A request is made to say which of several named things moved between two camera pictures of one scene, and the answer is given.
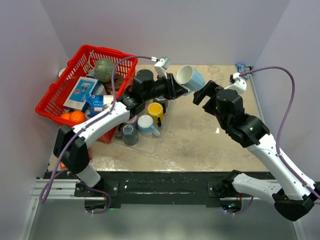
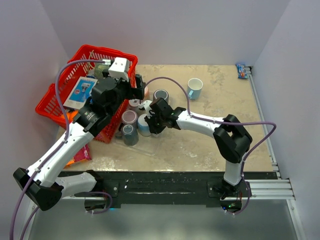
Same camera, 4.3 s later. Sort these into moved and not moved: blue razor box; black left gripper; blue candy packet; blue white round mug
Moved: black left gripper
Not moved: blue razor box; blue candy packet; blue white round mug
